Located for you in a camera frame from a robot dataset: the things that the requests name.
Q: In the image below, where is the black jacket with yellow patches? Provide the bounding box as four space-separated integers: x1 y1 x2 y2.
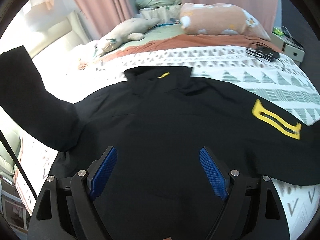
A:
1 47 319 239

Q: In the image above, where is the patterned white bed quilt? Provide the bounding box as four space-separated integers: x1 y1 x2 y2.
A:
13 39 320 230

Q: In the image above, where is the white padded headboard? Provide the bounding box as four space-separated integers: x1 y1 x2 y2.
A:
24 11 90 58

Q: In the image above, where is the beige plush toy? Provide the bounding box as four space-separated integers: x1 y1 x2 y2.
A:
97 18 161 56

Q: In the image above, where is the white bedside cabinet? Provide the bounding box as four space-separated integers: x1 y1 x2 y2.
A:
270 26 305 66

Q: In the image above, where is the peach printed pillow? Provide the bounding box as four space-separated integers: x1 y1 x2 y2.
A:
180 3 271 41

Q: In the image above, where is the pink curtain left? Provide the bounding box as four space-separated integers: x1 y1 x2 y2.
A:
74 0 134 37

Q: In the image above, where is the green crumpled blanket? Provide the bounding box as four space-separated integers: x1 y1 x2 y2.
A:
135 0 182 9

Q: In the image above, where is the black cable bundle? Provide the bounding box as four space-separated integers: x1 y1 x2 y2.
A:
246 42 293 71

